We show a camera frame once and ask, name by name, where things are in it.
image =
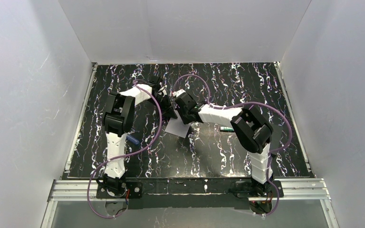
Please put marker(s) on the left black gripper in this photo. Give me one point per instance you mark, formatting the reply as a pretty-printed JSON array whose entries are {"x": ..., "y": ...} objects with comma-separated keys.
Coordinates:
[{"x": 166, "y": 101}]

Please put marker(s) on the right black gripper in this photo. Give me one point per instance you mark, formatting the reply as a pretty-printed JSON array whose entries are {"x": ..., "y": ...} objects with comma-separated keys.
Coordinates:
[{"x": 180, "y": 114}]

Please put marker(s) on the lavender paper envelope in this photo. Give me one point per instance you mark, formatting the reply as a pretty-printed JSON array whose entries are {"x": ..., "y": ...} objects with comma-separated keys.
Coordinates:
[{"x": 176, "y": 126}]

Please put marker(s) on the white green glue stick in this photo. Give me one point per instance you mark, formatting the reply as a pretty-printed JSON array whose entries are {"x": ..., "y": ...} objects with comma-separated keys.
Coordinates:
[{"x": 226, "y": 129}]

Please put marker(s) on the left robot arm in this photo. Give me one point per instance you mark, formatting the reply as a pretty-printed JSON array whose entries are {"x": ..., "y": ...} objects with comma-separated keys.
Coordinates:
[{"x": 119, "y": 118}]

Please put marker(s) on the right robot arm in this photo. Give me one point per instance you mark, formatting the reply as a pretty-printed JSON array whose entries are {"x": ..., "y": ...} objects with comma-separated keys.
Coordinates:
[{"x": 252, "y": 130}]

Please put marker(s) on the blue red screwdriver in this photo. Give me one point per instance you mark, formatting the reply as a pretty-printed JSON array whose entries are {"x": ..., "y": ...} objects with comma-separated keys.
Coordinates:
[{"x": 132, "y": 139}]

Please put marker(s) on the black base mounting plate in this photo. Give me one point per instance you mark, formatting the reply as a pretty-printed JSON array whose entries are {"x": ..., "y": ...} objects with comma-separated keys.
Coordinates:
[{"x": 188, "y": 193}]

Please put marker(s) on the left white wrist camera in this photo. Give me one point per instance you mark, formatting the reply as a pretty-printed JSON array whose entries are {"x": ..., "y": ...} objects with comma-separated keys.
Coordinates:
[{"x": 162, "y": 91}]

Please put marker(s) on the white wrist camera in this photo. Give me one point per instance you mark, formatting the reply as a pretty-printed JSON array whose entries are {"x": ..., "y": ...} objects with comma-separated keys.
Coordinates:
[
  {"x": 162, "y": 91},
  {"x": 178, "y": 93}
]

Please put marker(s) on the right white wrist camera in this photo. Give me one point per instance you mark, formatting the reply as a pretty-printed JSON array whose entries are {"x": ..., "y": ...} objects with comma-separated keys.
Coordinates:
[{"x": 178, "y": 93}]

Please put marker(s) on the aluminium frame rail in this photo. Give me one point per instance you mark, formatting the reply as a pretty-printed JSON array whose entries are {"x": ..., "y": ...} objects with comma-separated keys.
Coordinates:
[{"x": 283, "y": 189}]

